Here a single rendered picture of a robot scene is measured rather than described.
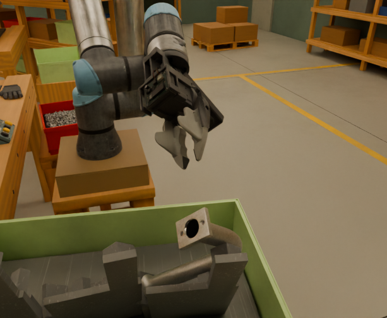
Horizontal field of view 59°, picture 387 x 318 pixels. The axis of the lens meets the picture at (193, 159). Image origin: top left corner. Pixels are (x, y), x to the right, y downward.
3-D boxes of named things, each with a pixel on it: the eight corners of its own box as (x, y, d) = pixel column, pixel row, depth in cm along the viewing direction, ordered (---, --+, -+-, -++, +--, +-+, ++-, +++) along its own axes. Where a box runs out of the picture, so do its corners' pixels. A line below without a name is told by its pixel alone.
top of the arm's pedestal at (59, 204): (142, 153, 141) (141, 144, 139) (155, 197, 114) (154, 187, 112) (60, 163, 133) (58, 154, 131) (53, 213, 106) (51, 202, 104)
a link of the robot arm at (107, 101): (75, 118, 116) (68, 79, 109) (115, 113, 120) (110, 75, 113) (78, 133, 106) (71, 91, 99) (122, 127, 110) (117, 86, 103)
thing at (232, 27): (237, 40, 795) (239, 5, 758) (257, 46, 732) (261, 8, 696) (190, 45, 747) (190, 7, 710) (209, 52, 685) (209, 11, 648)
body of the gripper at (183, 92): (139, 115, 56) (134, 64, 62) (176, 134, 61) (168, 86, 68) (172, 88, 52) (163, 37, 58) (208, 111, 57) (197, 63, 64)
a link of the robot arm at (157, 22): (177, 35, 76) (182, -1, 69) (183, 69, 70) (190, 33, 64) (141, 33, 75) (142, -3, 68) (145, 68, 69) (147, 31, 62)
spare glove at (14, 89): (-1, 90, 184) (-3, 86, 183) (20, 87, 188) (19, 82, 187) (0, 101, 169) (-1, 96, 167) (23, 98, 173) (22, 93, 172)
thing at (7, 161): (36, 96, 220) (31, 74, 213) (6, 264, 96) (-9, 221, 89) (12, 99, 216) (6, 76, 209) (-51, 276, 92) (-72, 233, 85)
